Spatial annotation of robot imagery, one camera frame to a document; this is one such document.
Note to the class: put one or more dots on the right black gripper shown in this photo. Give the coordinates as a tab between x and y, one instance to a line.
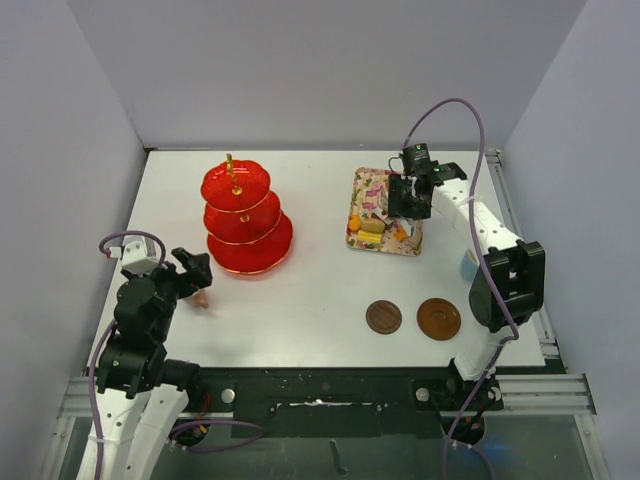
397	205

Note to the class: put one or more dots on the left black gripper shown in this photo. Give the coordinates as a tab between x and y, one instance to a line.
196	275

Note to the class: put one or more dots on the floral serving tray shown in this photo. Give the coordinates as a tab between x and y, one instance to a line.
369	193

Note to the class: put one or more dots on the red three-tier cake stand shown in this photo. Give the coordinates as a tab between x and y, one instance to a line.
247	230

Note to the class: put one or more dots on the brown saucer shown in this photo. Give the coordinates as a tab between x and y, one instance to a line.
438	319

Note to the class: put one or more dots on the metal tongs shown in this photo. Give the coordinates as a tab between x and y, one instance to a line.
406	224

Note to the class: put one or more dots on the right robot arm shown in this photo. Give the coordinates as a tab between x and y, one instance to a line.
508	286

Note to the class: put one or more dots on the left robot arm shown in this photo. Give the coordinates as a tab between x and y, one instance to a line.
135	392

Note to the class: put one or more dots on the chocolate cake slice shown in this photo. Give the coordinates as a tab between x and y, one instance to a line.
382	216

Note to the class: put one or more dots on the orange fish biscuit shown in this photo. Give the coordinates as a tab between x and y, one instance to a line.
401	234

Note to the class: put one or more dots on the brown bread roll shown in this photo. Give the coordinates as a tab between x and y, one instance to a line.
373	225

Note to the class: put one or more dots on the orange cookie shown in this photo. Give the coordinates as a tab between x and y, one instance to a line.
354	224

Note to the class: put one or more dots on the yellow layered cake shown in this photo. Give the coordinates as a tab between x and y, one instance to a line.
367	237

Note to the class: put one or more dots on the blue mug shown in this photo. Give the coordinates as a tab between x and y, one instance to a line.
468	266

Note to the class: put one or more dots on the dark wooden coaster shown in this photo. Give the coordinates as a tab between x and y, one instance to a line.
383	317

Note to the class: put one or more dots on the pink handled white cup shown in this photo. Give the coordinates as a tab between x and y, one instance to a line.
199	299

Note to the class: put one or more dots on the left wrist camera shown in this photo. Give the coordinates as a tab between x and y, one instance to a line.
138	255

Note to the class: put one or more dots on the black base frame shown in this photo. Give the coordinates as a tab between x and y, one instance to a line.
314	403

